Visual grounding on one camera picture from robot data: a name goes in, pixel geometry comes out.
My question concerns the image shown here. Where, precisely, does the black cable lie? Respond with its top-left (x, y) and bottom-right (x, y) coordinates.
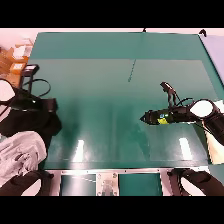
top-left (22, 78), bottom-right (52, 99)

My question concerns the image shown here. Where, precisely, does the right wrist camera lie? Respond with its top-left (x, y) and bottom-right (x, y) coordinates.
top-left (159, 81), bottom-right (183, 108)

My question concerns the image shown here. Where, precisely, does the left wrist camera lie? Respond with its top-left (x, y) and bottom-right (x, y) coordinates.
top-left (21, 63), bottom-right (41, 95)

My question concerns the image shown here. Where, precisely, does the white garment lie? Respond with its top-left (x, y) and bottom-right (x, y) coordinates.
top-left (0, 130), bottom-right (48, 188)

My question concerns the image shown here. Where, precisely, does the black garment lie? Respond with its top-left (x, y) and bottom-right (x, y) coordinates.
top-left (0, 107), bottom-right (63, 152)

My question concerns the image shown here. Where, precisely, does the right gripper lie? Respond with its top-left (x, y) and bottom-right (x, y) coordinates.
top-left (145, 108), bottom-right (176, 126)

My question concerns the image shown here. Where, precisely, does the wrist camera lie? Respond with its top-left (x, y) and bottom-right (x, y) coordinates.
top-left (21, 63), bottom-right (41, 95)
top-left (159, 81), bottom-right (183, 108)

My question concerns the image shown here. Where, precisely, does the silver frame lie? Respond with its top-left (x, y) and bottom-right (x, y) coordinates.
top-left (42, 166), bottom-right (212, 197)

